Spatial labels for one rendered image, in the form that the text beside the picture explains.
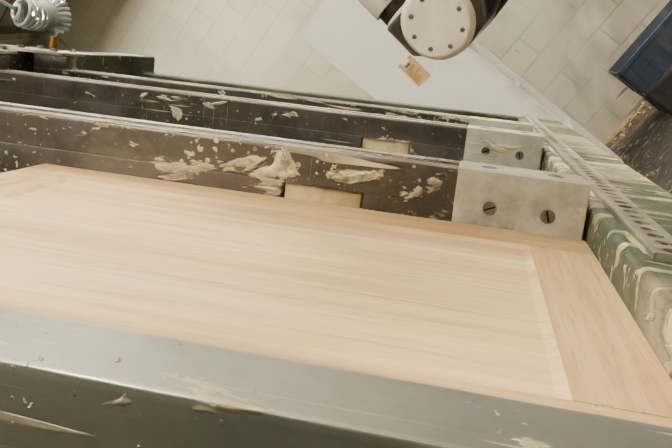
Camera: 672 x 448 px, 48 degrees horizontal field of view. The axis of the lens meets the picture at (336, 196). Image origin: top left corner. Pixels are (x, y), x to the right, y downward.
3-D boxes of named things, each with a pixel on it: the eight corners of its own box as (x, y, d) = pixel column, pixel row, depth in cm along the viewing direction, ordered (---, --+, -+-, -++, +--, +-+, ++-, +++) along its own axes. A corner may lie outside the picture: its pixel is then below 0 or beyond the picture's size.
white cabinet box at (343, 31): (632, 179, 427) (355, -44, 435) (562, 251, 447) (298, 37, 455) (621, 158, 484) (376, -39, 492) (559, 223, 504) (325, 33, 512)
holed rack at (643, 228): (697, 266, 52) (699, 258, 52) (653, 260, 52) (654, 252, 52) (533, 118, 212) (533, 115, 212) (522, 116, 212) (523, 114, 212)
